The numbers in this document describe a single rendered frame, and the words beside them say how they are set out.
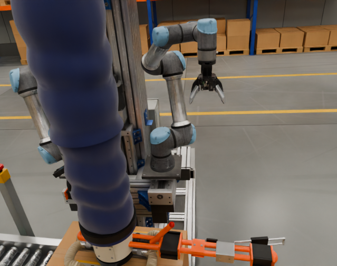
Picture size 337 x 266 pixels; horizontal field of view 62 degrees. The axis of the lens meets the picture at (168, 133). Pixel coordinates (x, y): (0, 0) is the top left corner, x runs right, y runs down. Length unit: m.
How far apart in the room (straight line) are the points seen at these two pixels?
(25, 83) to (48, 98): 0.80
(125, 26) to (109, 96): 0.75
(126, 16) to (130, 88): 0.38
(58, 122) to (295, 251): 2.24
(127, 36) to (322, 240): 2.25
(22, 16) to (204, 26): 0.62
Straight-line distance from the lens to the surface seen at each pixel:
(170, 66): 1.54
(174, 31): 1.18
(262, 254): 1.19
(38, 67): 0.82
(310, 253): 2.72
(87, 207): 1.06
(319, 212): 3.08
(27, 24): 0.80
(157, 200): 1.61
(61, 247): 1.51
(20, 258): 2.13
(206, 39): 1.13
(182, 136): 1.59
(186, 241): 1.22
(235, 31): 8.16
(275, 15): 9.62
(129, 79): 1.62
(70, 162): 0.95
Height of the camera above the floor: 2.02
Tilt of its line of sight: 29 degrees down
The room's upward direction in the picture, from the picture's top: 4 degrees counter-clockwise
